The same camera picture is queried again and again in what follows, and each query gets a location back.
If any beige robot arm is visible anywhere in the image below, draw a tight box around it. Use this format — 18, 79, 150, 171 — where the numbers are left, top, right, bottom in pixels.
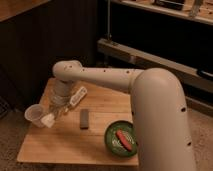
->
52, 60, 196, 171

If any vertical metal pole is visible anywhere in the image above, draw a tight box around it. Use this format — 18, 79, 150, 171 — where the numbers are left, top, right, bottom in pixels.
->
107, 0, 111, 41

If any green bowl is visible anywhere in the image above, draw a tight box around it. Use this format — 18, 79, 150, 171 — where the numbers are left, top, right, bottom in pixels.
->
104, 120, 137, 157

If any white tube bottle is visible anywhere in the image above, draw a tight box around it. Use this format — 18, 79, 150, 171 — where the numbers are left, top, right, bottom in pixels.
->
65, 86, 87, 112

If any metal shelf beam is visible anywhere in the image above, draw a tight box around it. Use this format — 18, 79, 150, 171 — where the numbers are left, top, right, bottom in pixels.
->
97, 38, 213, 93

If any white sponge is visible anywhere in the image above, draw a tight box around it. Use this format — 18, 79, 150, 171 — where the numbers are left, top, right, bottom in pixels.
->
41, 113, 55, 128

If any wooden table board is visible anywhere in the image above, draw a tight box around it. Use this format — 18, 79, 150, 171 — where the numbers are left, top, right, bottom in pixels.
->
17, 82, 138, 166

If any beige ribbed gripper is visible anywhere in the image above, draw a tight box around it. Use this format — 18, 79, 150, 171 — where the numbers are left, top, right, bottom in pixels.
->
49, 80, 71, 114

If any red sausage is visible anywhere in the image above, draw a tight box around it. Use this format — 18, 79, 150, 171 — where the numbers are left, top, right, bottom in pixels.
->
116, 130, 132, 151

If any dark grey rectangular block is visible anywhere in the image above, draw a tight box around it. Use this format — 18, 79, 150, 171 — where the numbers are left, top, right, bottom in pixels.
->
80, 109, 89, 129

